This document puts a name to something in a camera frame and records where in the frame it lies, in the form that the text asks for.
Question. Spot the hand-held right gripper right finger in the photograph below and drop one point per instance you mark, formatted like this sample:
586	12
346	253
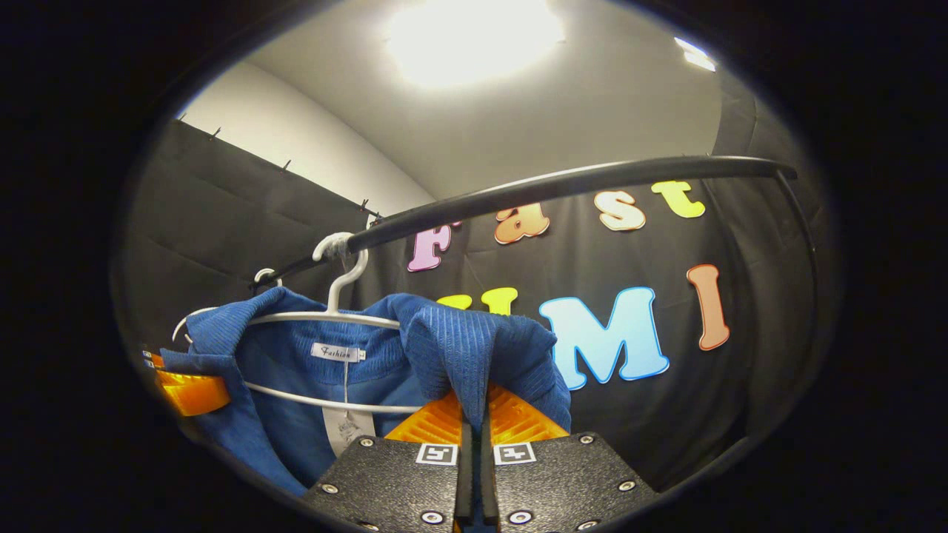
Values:
563	481

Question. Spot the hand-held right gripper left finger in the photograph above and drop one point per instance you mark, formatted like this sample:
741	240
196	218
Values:
392	481

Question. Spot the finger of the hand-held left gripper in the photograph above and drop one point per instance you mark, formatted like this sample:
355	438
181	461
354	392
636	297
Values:
192	394

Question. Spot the white clothes hanger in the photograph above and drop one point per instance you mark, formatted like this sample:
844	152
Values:
331	246
259	275

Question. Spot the black clothes rack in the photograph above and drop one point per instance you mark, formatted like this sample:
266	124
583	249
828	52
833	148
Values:
555	185

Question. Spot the ceiling light panel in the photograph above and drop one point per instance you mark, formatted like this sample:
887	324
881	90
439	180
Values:
696	53
474	37

